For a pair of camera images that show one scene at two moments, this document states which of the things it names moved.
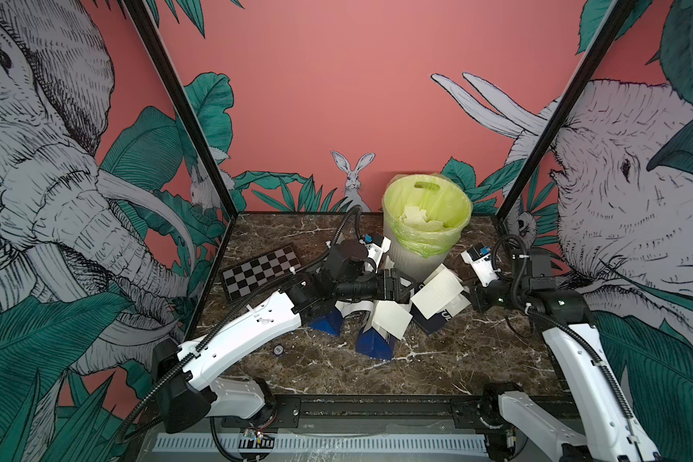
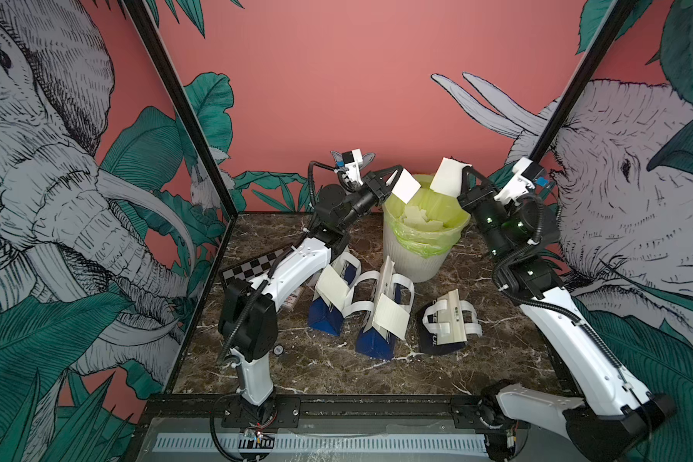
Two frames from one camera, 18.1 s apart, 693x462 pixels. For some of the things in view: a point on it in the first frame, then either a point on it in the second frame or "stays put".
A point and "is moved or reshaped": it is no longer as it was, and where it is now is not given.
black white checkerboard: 259,271 stays put
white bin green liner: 441,198 stays put
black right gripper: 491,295 to 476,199
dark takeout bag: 434,322 is moved or reshaped
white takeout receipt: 442,290 to 449,178
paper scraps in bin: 416,218 stays put
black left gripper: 390,292 to 372,192
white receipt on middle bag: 391,318 stays put
